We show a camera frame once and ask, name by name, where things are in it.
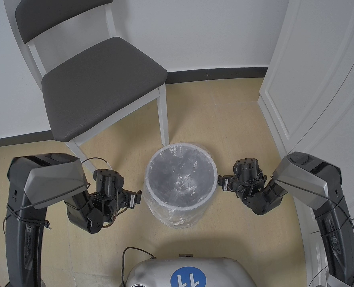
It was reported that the clear plastic bag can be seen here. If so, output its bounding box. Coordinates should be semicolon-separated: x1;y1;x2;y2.
143;141;219;229

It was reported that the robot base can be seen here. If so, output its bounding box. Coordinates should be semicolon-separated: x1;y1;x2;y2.
126;256;258;287

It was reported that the pale grey trash bin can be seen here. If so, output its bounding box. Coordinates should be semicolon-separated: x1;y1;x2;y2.
147;142;219;225

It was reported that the white chair with grey seat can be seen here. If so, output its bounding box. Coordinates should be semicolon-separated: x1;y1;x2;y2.
15;0;169;174

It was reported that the white wardrobe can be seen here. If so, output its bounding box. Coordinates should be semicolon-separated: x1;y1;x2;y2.
258;0;354;287

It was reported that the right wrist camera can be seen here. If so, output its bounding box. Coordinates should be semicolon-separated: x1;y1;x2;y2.
218;175;235;193

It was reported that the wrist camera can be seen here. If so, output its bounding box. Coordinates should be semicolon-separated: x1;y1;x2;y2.
218;175;235;193
128;190;143;211

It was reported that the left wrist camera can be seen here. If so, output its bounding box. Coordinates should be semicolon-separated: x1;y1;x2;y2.
128;190;143;211

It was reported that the black cable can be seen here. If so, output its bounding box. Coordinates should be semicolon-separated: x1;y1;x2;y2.
121;247;156;287

